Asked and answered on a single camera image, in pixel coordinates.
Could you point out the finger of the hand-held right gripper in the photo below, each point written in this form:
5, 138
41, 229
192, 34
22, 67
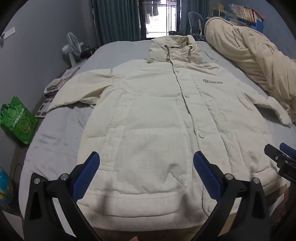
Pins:
288, 149
274, 153

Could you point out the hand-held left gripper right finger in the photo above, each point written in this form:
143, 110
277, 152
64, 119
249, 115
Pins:
204, 171

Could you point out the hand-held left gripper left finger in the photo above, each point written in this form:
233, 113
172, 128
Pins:
89, 171

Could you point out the cream padded hooded jacket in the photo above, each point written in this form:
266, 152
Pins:
152, 129

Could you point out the bed with grey sheet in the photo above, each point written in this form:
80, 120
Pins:
57, 143

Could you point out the white bathroom scale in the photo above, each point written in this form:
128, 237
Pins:
44, 109

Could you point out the blue globe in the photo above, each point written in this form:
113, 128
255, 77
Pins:
5, 187

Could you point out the green patterned bag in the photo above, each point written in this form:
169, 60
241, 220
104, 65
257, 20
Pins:
17, 120

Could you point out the stack of books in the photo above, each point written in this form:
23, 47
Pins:
56, 83

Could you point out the cream fleece blanket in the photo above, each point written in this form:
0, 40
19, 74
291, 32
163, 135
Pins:
252, 53

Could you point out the black box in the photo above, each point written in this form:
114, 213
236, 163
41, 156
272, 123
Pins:
87, 52

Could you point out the white standing fan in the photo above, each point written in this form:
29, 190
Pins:
73, 45

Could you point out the blue bookshelf with books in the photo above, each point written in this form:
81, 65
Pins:
245, 16

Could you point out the blue chair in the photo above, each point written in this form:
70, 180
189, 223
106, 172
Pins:
195, 23

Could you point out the glass balcony door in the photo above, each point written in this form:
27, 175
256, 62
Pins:
160, 25

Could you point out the teal curtain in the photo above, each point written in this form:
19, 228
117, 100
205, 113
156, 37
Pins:
115, 20
194, 8

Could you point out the white wall socket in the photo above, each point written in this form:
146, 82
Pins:
9, 32

